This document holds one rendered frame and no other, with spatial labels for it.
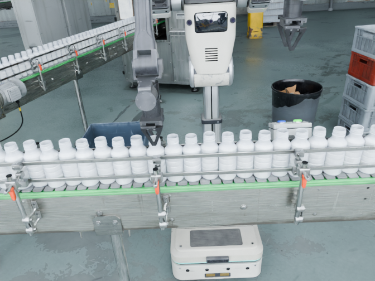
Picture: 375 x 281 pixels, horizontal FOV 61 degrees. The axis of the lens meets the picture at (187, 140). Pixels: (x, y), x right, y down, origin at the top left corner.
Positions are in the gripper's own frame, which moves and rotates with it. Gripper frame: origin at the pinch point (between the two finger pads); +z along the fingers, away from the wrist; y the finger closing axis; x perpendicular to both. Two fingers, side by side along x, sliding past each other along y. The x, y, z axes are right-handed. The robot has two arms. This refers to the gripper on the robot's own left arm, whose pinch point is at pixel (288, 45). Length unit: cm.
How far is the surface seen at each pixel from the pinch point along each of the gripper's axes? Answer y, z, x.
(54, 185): -20, 38, 80
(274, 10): 896, 97, -216
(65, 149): -17, 26, 74
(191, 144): -18.0, 25.6, 33.2
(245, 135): -17.0, 23.5, 15.8
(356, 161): -18.0, 34.6, -20.6
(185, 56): 349, 86, 42
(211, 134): -14.1, 24.3, 26.5
